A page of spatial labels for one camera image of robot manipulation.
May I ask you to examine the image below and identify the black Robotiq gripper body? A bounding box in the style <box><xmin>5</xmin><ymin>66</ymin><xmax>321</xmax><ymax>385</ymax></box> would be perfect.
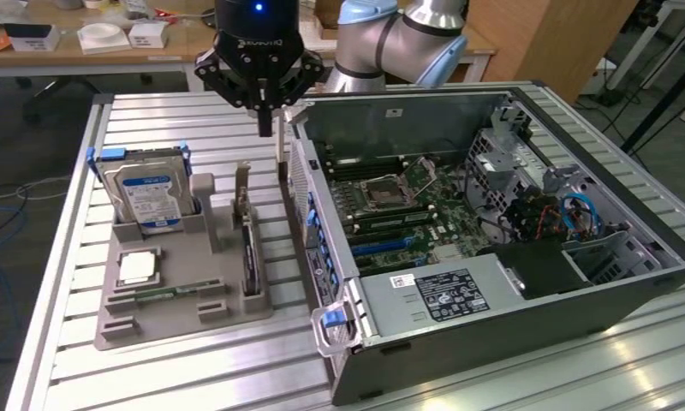
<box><xmin>213</xmin><ymin>0</ymin><xmax>305</xmax><ymax>104</ymax></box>

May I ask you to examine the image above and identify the graphics card with black fan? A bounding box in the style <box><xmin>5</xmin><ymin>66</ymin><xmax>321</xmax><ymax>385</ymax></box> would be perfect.
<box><xmin>234</xmin><ymin>160</ymin><xmax>264</xmax><ymax>297</ymax></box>

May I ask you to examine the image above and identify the white flat paper box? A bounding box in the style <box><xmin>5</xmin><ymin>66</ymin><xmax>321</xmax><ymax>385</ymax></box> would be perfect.
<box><xmin>300</xmin><ymin>19</ymin><xmax>340</xmax><ymax>53</ymax></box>

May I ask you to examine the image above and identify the plain white labelled box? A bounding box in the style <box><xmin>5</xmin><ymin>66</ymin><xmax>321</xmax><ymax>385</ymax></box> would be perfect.
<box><xmin>128</xmin><ymin>21</ymin><xmax>170</xmax><ymax>50</ymax></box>

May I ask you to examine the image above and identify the white box with round bowl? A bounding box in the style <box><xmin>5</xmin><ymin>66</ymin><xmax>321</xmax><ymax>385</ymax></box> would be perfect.
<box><xmin>76</xmin><ymin>23</ymin><xmax>133</xmax><ymax>56</ymax></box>

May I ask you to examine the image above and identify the wooden desk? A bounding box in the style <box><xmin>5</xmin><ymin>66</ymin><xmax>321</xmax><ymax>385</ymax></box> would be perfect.
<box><xmin>0</xmin><ymin>0</ymin><xmax>498</xmax><ymax>79</ymax></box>

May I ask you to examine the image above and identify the hard disk in blue caddy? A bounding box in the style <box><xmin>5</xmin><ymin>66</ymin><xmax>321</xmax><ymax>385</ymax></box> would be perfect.
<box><xmin>84</xmin><ymin>140</ymin><xmax>193</xmax><ymax>235</ymax></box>

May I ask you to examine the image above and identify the CPU socket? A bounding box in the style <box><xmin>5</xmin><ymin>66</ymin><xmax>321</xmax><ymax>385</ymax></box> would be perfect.
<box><xmin>358</xmin><ymin>175</ymin><xmax>421</xmax><ymax>211</ymax></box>

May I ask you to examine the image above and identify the black office chair base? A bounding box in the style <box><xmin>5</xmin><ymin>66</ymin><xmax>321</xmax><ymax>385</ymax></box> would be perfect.
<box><xmin>14</xmin><ymin>75</ymin><xmax>101</xmax><ymax>125</ymax></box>

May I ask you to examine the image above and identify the open metal socket cover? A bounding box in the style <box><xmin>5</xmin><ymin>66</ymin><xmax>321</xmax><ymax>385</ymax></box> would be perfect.
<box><xmin>402</xmin><ymin>156</ymin><xmax>442</xmax><ymax>203</ymax></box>

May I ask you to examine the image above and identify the white box with black lid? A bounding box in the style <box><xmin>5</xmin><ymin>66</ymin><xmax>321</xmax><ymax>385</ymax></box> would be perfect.
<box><xmin>4</xmin><ymin>23</ymin><xmax>61</xmax><ymax>53</ymax></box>

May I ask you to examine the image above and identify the installed black RAM stick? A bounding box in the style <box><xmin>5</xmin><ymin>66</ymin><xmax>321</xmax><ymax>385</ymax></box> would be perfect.
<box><xmin>350</xmin><ymin>211</ymin><xmax>438</xmax><ymax>235</ymax></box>

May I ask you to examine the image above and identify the silver disk bay cage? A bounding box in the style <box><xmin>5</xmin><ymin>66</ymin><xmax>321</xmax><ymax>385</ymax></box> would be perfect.
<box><xmin>465</xmin><ymin>126</ymin><xmax>550</xmax><ymax>224</ymax></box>

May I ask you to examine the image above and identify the blue expansion slot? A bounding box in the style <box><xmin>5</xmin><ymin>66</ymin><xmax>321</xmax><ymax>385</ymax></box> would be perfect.
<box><xmin>349</xmin><ymin>237</ymin><xmax>421</xmax><ymax>259</ymax></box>

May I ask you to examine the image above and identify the green motherboard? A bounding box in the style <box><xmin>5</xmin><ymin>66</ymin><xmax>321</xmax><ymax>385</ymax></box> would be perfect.
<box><xmin>317</xmin><ymin>145</ymin><xmax>498</xmax><ymax>277</ymax></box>

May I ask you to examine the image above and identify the wooden cabinet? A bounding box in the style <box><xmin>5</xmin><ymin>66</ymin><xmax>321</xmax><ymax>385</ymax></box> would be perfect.
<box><xmin>466</xmin><ymin>0</ymin><xmax>644</xmax><ymax>104</ymax></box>

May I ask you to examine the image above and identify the silver CPU chip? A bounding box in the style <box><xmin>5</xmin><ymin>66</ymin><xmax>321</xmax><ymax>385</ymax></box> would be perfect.
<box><xmin>117</xmin><ymin>253</ymin><xmax>160</xmax><ymax>285</ymax></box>

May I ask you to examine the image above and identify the green RAM stick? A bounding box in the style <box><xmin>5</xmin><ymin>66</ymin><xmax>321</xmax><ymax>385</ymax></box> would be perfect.
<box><xmin>113</xmin><ymin>285</ymin><xmax>225</xmax><ymax>301</ymax></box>

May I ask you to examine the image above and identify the grey parts rack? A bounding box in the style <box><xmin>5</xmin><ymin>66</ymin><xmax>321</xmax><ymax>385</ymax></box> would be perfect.
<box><xmin>93</xmin><ymin>172</ymin><xmax>274</xmax><ymax>352</ymax></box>

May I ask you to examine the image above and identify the grey power supply unit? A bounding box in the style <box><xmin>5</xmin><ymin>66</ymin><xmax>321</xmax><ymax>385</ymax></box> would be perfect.
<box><xmin>357</xmin><ymin>252</ymin><xmax>528</xmax><ymax>340</ymax></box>

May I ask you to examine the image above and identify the black stand pole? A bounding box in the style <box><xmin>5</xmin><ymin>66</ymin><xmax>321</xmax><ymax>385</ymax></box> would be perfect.
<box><xmin>620</xmin><ymin>0</ymin><xmax>685</xmax><ymax>155</ymax></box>

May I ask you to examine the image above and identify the open black PC case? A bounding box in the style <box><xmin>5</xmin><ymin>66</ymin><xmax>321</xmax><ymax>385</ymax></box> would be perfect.
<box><xmin>276</xmin><ymin>83</ymin><xmax>685</xmax><ymax>406</ymax></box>

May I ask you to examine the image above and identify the blue disk wire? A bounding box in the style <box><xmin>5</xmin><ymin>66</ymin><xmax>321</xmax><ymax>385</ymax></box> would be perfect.
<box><xmin>558</xmin><ymin>192</ymin><xmax>604</xmax><ymax>241</ymax></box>

